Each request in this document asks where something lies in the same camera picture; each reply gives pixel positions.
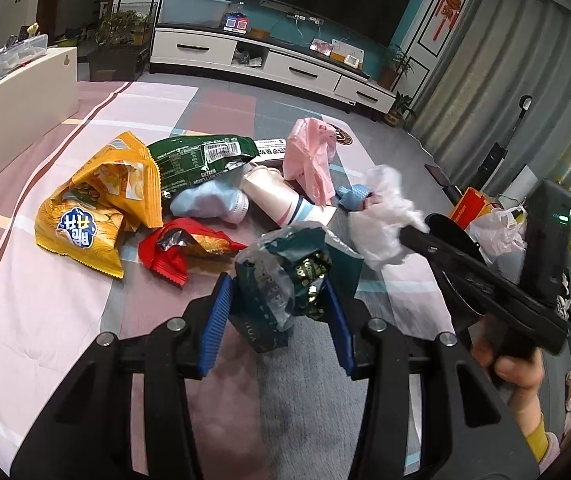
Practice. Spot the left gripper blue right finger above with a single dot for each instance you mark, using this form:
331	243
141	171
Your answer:
340	333

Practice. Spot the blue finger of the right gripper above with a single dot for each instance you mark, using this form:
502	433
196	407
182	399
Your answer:
417	241

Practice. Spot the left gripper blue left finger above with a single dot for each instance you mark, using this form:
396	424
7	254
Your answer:
216	310

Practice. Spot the dark teal foil bag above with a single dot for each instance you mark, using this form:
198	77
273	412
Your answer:
279	279

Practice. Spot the red foil snack wrapper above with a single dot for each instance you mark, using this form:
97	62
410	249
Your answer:
166	250

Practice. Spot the blue cleaning cloth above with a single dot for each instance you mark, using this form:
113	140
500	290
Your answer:
354	197

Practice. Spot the light blue face mask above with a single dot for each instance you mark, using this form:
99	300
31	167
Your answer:
211	200

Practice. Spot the white paper cup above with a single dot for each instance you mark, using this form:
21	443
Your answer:
268	190

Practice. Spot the green snack bag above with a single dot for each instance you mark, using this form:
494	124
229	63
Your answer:
187	161

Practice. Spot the pink printed plastic bag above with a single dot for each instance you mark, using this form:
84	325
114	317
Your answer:
311	146

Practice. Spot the blue white medicine box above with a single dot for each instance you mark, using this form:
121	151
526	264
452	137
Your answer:
270	150

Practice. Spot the yellow chip bag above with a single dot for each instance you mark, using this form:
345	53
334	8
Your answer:
116	191

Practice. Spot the black trash bucket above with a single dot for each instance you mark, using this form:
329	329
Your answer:
449	232

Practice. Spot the person right hand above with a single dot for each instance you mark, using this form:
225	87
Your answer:
524	375

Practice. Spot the red orange paper bag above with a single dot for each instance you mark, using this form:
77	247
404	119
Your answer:
472	205

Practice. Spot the pink white plastic bag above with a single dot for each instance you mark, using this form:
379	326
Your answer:
501	238

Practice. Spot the black standing vacuum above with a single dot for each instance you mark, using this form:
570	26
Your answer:
499	151

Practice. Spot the potted plant on floor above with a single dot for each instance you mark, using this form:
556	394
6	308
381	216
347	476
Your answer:
400	111

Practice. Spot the potted plant on cabinet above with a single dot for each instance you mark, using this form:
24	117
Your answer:
394	65

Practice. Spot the white framed card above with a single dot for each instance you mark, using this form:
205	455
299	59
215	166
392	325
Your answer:
347	54

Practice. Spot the grey curtain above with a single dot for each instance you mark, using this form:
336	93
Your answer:
505	77

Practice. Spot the red chinese knot decoration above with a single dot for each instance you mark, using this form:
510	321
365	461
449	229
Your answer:
447	13

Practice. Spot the white tv cabinet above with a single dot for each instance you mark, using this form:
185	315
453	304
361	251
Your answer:
176	48

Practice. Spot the blue red box pair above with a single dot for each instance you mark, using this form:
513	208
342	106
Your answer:
236	22

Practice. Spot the potted plant by doorway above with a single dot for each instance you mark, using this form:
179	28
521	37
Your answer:
123	46

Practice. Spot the grey heater panel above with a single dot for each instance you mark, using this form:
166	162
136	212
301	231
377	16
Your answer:
206	13

